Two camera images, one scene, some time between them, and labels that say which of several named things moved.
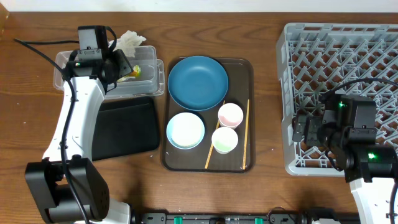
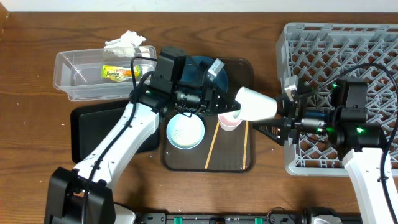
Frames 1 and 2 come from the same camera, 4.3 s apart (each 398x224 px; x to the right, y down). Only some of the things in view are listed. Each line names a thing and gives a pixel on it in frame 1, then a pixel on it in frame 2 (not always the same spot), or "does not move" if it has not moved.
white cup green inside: x=224 y=140 -> x=254 y=106
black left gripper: x=125 y=66 -> x=208 y=88
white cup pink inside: x=230 y=116 does not move
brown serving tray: x=239 y=91 does not move
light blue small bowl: x=185 y=130 does not move
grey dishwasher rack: x=354 y=59 does not move
